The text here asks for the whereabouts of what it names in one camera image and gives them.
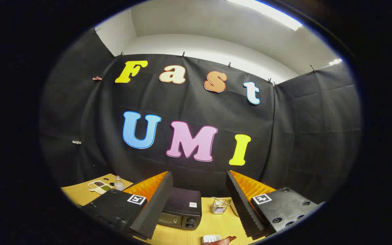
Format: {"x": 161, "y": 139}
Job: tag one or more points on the brown meat piece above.
{"x": 226, "y": 240}

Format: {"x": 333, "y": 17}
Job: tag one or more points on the ceiling light strip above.
{"x": 274, "y": 15}

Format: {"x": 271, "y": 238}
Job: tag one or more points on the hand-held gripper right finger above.
{"x": 242, "y": 204}

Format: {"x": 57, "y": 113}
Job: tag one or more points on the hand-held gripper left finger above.
{"x": 158, "y": 204}

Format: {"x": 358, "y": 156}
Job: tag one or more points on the black toaster oven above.
{"x": 182, "y": 204}

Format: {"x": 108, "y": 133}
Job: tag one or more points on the clear plastic bottle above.
{"x": 119, "y": 184}

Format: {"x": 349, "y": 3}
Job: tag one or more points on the white ribbed rectangular dish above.
{"x": 210, "y": 238}

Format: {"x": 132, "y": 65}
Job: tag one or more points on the white divided spice dish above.
{"x": 100, "y": 187}

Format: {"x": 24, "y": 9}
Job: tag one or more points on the black backdrop cloth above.
{"x": 196, "y": 102}

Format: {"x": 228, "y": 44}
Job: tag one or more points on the metal clip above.
{"x": 76, "y": 142}

